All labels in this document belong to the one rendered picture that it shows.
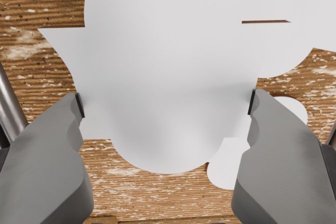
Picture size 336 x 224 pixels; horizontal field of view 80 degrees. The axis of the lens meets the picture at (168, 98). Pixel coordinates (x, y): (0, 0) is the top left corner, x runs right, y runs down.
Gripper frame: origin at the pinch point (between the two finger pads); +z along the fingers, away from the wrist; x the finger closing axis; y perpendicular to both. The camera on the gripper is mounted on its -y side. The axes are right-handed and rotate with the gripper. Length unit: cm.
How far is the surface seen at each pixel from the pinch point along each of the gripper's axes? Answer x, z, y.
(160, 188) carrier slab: -1.6, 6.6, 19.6
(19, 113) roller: -17.9, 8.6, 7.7
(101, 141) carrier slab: -8.1, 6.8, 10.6
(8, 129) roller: -19.5, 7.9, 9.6
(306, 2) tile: 11.5, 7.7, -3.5
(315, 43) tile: 13.3, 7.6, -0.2
